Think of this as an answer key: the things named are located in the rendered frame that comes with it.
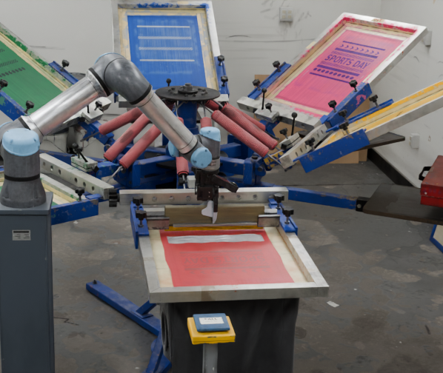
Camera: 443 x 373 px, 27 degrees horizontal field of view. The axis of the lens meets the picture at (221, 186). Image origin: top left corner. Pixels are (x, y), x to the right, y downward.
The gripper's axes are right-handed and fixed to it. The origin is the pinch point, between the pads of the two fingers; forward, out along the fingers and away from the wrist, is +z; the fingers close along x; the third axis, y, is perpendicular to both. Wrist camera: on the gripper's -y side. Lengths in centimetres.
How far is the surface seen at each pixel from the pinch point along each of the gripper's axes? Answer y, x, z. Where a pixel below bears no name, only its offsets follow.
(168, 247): 19.1, 15.3, 5.0
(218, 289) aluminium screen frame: 8, 60, 2
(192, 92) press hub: -2, -80, -31
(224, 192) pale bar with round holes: -7.1, -21.1, -3.1
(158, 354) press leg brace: 16, -56, 88
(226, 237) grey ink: -3.3, 8.9, 4.7
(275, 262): -17.3, 31.9, 5.5
